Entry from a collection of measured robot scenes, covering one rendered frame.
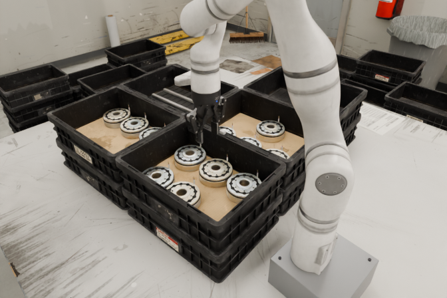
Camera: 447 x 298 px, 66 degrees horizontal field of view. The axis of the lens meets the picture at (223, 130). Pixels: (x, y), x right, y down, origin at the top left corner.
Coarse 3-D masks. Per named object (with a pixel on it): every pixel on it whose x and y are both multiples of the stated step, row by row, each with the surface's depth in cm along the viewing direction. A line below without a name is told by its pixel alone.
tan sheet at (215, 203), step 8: (168, 160) 113; (176, 168) 110; (176, 176) 106; (184, 176) 106; (192, 176) 106; (200, 184) 103; (200, 192) 100; (208, 192) 100; (216, 192) 100; (224, 192) 100; (208, 200) 98; (216, 200) 98; (224, 200) 98; (200, 208) 95; (208, 208) 95; (216, 208) 95; (224, 208) 95; (232, 208) 95; (216, 216) 92
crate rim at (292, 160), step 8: (240, 88) 135; (224, 96) 130; (264, 96) 129; (280, 104) 125; (288, 104) 124; (232, 136) 107; (248, 144) 103; (304, 144) 103; (264, 152) 100; (296, 152) 100; (304, 152) 102; (288, 160) 97; (296, 160) 99
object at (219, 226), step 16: (208, 128) 111; (144, 144) 104; (240, 144) 103; (272, 160) 97; (144, 176) 91; (272, 176) 91; (160, 192) 87; (256, 192) 86; (192, 208) 82; (240, 208) 81; (208, 224) 78; (224, 224) 78
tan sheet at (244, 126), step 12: (228, 120) 134; (240, 120) 134; (252, 120) 134; (240, 132) 127; (252, 132) 127; (288, 132) 127; (264, 144) 120; (276, 144) 120; (288, 144) 120; (300, 144) 120
